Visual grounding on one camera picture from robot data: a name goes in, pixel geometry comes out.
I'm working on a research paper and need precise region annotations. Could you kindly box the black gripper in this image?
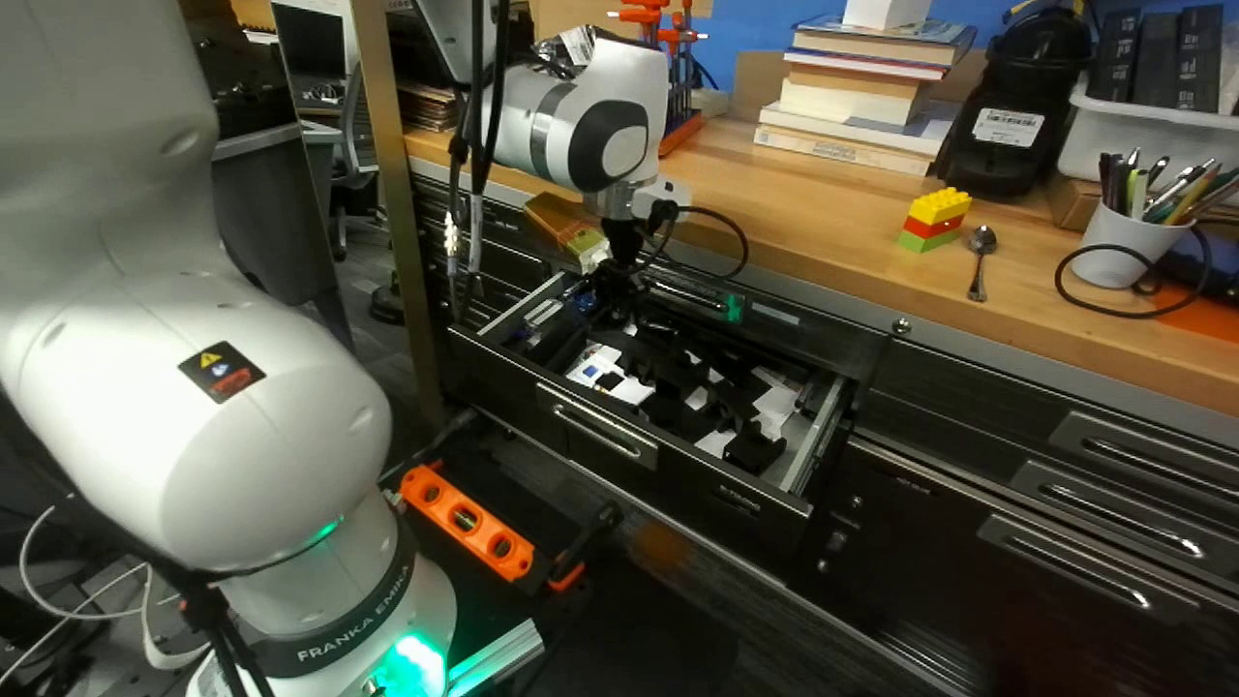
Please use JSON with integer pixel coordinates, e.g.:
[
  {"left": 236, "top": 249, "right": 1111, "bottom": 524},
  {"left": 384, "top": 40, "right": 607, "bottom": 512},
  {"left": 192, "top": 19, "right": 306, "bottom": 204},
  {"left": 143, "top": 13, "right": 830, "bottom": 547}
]
[{"left": 591, "top": 207, "right": 655, "bottom": 316}]

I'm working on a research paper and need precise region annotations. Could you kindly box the grey metal drawer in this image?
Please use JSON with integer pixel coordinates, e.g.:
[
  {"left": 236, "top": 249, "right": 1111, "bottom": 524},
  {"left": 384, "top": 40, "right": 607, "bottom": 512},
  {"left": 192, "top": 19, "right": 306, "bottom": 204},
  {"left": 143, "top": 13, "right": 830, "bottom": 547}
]
[{"left": 440, "top": 266, "right": 867, "bottom": 533}]

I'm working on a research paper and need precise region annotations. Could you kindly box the black shallow drawer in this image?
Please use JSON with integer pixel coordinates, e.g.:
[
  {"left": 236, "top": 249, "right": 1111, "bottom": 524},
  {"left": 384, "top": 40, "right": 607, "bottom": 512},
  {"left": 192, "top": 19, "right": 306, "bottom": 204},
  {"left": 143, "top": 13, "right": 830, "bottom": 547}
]
[{"left": 377, "top": 402, "right": 630, "bottom": 611}]

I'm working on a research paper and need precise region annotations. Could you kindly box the white card blue print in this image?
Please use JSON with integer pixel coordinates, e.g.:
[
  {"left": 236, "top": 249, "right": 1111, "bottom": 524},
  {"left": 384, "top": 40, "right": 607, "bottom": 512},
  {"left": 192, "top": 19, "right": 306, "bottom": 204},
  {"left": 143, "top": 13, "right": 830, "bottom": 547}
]
[{"left": 560, "top": 339, "right": 660, "bottom": 409}]

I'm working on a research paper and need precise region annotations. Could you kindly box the white paper sheet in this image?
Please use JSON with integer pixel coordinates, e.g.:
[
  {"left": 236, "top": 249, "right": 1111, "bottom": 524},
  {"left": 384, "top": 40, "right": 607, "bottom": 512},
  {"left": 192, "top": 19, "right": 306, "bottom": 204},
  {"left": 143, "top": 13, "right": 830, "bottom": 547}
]
[{"left": 750, "top": 371, "right": 808, "bottom": 440}]

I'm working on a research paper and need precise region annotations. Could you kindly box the silver foil bag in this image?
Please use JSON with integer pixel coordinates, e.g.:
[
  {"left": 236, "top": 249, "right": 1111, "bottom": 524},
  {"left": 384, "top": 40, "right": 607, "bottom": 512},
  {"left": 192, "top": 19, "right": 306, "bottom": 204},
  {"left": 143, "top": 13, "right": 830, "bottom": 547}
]
[{"left": 536, "top": 19, "right": 603, "bottom": 69}]

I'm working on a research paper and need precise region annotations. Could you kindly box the orange spirit level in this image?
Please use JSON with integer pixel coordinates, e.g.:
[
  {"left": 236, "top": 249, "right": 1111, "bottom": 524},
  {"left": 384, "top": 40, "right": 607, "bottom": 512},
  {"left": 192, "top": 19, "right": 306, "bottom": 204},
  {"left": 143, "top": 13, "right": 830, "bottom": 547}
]
[{"left": 391, "top": 462, "right": 544, "bottom": 588}]

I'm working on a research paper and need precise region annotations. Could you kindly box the stack of brown folders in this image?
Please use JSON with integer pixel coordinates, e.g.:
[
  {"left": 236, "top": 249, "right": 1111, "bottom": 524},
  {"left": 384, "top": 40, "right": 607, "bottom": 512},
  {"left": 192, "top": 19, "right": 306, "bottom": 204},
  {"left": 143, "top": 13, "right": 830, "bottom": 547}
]
[{"left": 394, "top": 76, "right": 456, "bottom": 131}]

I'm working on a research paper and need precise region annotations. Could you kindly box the blue board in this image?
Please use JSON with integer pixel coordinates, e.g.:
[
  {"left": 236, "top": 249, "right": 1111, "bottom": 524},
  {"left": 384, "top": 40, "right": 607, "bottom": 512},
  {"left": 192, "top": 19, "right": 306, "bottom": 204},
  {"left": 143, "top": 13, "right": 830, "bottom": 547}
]
[{"left": 704, "top": 0, "right": 1117, "bottom": 65}]

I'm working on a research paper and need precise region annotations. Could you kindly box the stack of beige books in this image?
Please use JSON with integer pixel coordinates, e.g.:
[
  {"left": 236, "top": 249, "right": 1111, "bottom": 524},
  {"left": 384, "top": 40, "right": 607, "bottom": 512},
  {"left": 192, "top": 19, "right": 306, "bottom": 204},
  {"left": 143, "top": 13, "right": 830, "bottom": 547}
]
[{"left": 750, "top": 15, "right": 981, "bottom": 180}]

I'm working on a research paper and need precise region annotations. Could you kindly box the colourful toy brick stack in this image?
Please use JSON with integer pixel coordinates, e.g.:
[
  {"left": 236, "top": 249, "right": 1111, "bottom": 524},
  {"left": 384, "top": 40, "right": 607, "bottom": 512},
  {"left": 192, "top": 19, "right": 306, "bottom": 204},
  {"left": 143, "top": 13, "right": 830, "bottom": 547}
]
[{"left": 893, "top": 187, "right": 977, "bottom": 256}]

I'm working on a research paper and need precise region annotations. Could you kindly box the metal spoon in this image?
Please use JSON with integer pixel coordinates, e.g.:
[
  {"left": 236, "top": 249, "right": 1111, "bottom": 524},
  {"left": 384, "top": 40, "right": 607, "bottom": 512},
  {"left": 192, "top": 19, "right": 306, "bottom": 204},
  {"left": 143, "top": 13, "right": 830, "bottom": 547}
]
[{"left": 964, "top": 219, "right": 1002, "bottom": 306}]

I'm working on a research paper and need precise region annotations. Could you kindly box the black device white label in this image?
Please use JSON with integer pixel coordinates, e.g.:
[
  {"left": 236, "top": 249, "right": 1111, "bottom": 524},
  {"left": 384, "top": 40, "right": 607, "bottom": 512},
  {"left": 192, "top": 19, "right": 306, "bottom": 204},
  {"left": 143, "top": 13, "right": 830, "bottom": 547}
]
[{"left": 927, "top": 2, "right": 1096, "bottom": 200}]

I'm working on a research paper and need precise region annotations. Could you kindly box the small white box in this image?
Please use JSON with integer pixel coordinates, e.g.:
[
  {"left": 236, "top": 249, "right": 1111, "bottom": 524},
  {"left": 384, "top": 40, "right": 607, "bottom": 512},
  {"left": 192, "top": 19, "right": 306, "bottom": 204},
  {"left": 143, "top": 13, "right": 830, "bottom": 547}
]
[{"left": 840, "top": 0, "right": 932, "bottom": 33}]

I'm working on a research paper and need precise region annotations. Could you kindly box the grey tool cabinet workbench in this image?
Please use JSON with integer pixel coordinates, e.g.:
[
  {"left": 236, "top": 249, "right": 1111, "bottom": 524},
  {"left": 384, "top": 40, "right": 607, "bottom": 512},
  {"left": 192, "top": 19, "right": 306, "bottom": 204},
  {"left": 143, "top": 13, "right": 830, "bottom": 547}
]
[{"left": 404, "top": 120, "right": 1239, "bottom": 697}]

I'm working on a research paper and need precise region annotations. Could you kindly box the white cup with pens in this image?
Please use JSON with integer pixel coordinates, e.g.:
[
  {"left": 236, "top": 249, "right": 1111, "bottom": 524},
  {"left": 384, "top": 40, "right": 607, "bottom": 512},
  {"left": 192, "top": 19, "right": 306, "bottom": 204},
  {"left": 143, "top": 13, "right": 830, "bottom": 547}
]
[{"left": 1069, "top": 147, "right": 1235, "bottom": 289}]

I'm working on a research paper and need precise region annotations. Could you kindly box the white plastic bin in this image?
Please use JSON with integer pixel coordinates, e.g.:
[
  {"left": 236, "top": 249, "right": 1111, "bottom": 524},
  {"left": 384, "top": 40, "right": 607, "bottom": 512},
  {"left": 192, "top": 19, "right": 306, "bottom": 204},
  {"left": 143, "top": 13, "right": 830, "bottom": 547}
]
[{"left": 1052, "top": 0, "right": 1239, "bottom": 187}]

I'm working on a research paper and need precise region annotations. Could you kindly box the olive wrist camera box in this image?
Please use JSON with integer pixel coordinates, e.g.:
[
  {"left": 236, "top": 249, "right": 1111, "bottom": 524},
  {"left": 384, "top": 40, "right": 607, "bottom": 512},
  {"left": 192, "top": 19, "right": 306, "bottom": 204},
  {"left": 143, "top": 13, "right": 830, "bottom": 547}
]
[{"left": 523, "top": 189, "right": 618, "bottom": 277}]

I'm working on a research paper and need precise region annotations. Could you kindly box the brown vertical post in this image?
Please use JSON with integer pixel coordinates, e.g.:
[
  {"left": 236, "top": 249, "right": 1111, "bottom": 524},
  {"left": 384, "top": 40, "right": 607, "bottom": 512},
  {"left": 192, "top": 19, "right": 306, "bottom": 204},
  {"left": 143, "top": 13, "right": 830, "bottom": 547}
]
[{"left": 343, "top": 0, "right": 453, "bottom": 437}]

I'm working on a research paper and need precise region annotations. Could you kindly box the black coiled cable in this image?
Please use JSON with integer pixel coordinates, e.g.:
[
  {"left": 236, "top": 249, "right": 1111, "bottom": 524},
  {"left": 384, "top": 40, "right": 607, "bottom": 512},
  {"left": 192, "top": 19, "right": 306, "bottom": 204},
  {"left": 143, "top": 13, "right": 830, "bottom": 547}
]
[{"left": 1049, "top": 219, "right": 1224, "bottom": 320}]

